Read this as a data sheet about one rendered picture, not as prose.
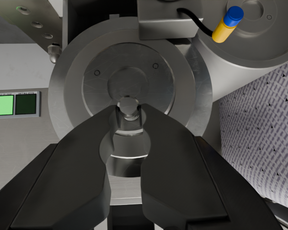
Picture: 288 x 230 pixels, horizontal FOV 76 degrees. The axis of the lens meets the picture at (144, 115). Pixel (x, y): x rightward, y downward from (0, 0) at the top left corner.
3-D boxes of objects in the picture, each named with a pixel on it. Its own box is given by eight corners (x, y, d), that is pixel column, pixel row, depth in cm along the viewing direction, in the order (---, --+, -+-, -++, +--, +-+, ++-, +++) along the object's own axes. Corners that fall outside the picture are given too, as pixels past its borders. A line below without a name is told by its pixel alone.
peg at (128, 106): (120, 119, 11) (114, 97, 12) (124, 122, 14) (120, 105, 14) (141, 113, 11) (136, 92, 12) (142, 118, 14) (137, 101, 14)
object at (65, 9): (68, -113, 20) (67, 50, 18) (109, 23, 43) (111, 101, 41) (63, -112, 20) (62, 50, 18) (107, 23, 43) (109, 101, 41)
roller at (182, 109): (190, 24, 17) (202, 154, 15) (162, 93, 42) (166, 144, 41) (62, 31, 17) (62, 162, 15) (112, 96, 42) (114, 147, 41)
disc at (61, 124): (204, 11, 17) (221, 172, 16) (203, 15, 18) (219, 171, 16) (47, 19, 17) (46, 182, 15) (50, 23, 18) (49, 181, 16)
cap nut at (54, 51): (58, 44, 50) (58, 60, 49) (64, 50, 53) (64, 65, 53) (45, 45, 50) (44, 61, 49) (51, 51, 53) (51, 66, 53)
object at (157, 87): (168, 35, 15) (182, 127, 14) (166, 48, 17) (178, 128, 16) (77, 46, 15) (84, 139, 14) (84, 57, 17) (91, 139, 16)
